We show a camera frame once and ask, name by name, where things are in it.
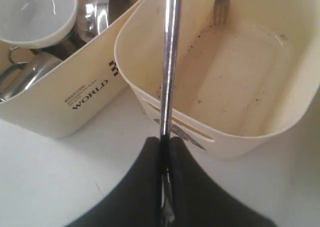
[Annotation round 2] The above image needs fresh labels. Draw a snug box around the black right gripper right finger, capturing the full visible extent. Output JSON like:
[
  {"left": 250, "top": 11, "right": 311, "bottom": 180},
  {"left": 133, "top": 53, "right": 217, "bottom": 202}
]
[{"left": 169, "top": 137, "right": 275, "bottom": 227}]

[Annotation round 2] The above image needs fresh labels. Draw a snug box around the cream bin with triangle mark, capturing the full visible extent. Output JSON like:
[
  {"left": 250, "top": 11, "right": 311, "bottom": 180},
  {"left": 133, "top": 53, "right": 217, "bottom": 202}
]
[{"left": 113, "top": 0, "right": 320, "bottom": 161}]

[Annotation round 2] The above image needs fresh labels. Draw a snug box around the stainless steel cup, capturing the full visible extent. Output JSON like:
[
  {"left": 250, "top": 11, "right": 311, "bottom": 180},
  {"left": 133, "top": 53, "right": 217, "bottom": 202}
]
[
  {"left": 5, "top": 32, "right": 85, "bottom": 96},
  {"left": 0, "top": 62, "right": 27, "bottom": 102}
]

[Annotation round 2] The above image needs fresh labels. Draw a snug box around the stainless steel fork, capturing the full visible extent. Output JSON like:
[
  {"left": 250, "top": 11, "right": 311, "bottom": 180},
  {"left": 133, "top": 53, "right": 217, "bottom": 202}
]
[{"left": 213, "top": 0, "right": 230, "bottom": 25}]

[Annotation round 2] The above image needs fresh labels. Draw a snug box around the cream bin with circle mark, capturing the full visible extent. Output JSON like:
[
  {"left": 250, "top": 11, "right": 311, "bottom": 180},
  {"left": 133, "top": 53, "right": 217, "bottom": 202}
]
[{"left": 0, "top": 0, "right": 142, "bottom": 138}]

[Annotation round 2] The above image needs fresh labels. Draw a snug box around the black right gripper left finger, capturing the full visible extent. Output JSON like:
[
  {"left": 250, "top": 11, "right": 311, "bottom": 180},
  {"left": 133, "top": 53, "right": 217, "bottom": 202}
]
[{"left": 68, "top": 137, "right": 161, "bottom": 227}]

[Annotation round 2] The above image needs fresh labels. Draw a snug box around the white ceramic bowl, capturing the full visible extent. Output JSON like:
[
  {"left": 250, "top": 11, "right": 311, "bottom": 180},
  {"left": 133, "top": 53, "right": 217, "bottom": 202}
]
[{"left": 0, "top": 0, "right": 78, "bottom": 49}]

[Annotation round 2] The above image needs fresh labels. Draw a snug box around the stainless steel spoon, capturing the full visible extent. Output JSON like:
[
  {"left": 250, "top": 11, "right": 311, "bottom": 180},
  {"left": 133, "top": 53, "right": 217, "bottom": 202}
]
[{"left": 159, "top": 0, "right": 182, "bottom": 227}]

